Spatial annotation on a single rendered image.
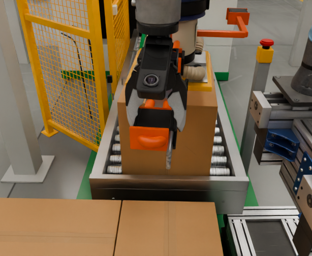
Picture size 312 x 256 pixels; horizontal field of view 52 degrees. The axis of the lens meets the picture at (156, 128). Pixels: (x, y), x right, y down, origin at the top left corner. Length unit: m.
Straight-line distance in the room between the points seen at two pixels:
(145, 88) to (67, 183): 1.93
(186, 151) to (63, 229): 0.59
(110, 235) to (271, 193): 1.35
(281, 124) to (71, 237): 0.90
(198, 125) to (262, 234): 0.75
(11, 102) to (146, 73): 1.73
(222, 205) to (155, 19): 1.15
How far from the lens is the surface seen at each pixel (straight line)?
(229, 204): 1.55
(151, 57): 0.53
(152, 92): 0.49
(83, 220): 1.37
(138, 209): 1.38
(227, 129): 1.80
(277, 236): 1.83
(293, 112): 1.27
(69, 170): 2.48
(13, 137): 2.34
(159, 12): 0.53
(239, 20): 1.38
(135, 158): 1.44
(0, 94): 2.19
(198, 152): 1.39
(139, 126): 0.60
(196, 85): 1.07
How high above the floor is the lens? 1.56
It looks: 33 degrees down
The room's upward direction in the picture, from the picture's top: straight up
